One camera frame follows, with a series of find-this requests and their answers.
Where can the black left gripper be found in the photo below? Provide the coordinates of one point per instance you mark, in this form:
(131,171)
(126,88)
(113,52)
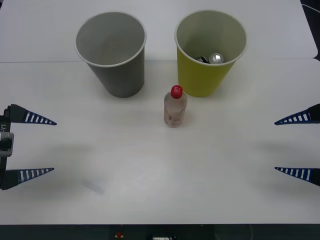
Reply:
(4,125)

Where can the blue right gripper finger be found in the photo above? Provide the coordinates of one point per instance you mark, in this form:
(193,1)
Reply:
(313,115)
(313,176)

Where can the clear bottle with red cap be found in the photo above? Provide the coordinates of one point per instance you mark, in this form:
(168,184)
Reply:
(175,110)

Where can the silver drink can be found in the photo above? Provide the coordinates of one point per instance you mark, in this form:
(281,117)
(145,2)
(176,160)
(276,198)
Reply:
(216,58)

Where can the yellow-green plastic waste bin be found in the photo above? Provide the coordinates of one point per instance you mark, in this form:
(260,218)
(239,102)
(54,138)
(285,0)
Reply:
(200,80)

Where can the grey plastic waste bin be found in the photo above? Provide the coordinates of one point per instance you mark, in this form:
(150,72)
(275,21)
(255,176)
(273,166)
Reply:
(120,80)

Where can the red round button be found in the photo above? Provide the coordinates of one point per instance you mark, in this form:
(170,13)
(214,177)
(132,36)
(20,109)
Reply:
(118,235)

